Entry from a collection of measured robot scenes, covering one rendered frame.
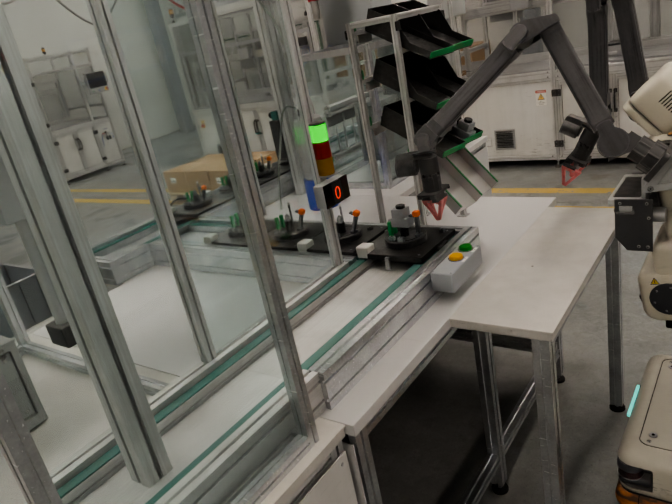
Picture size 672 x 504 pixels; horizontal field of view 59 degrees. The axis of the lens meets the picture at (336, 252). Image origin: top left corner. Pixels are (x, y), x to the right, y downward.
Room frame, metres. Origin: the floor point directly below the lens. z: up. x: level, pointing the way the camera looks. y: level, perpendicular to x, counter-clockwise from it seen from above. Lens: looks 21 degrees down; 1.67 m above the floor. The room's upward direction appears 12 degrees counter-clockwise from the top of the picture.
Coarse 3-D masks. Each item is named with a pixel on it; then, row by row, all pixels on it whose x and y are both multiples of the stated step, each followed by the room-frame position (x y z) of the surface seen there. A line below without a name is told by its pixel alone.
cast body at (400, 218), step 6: (402, 204) 1.81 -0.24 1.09; (396, 210) 1.80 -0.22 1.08; (402, 210) 1.79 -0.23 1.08; (408, 210) 1.81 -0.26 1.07; (396, 216) 1.80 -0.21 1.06; (402, 216) 1.79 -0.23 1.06; (396, 222) 1.80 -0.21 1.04; (402, 222) 1.79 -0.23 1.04; (408, 222) 1.78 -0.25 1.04; (414, 222) 1.81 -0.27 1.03
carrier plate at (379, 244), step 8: (384, 232) 1.93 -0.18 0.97; (432, 232) 1.84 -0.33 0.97; (448, 232) 1.81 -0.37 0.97; (376, 240) 1.87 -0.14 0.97; (432, 240) 1.77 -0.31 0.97; (440, 240) 1.75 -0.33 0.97; (376, 248) 1.80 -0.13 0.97; (384, 248) 1.79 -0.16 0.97; (408, 248) 1.74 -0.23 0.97; (416, 248) 1.73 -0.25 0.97; (424, 248) 1.72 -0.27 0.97; (432, 248) 1.70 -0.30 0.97; (368, 256) 1.77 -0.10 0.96; (376, 256) 1.75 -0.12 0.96; (384, 256) 1.73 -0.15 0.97; (392, 256) 1.71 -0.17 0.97; (400, 256) 1.69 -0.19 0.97; (408, 256) 1.68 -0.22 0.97; (416, 256) 1.67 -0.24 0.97; (424, 256) 1.66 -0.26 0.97
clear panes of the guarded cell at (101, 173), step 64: (0, 0) 0.80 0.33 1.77; (64, 0) 0.87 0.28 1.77; (128, 0) 0.94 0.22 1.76; (0, 64) 0.78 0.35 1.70; (64, 64) 0.84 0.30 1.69; (128, 64) 0.92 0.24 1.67; (192, 64) 1.01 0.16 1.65; (0, 128) 0.76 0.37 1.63; (64, 128) 0.82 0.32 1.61; (128, 128) 0.89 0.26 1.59; (192, 128) 0.98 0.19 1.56; (0, 192) 0.74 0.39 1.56; (64, 192) 0.80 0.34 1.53; (128, 192) 0.87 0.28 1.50; (192, 192) 0.95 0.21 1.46; (0, 256) 0.71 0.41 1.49; (64, 256) 0.77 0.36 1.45; (128, 256) 0.84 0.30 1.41; (192, 256) 0.93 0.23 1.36; (0, 320) 0.69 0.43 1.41; (64, 320) 0.75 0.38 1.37; (128, 320) 0.81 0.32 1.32; (192, 320) 0.90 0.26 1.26; (256, 320) 1.00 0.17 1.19; (64, 384) 0.72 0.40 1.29; (128, 384) 0.79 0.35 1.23; (192, 384) 0.87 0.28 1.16; (256, 384) 0.97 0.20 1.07; (64, 448) 0.70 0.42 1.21; (128, 448) 0.76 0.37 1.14; (192, 448) 0.84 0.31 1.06; (256, 448) 0.94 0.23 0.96
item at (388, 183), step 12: (336, 48) 3.40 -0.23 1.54; (348, 48) 2.90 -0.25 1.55; (360, 48) 2.87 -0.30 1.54; (372, 48) 2.87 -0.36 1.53; (372, 60) 2.86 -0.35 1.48; (372, 72) 2.85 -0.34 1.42; (372, 96) 2.85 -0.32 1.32; (372, 108) 2.86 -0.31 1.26; (384, 132) 2.86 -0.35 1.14; (384, 144) 2.85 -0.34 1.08; (384, 156) 2.84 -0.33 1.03; (384, 168) 2.85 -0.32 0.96; (384, 180) 2.86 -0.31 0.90; (396, 180) 2.89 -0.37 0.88
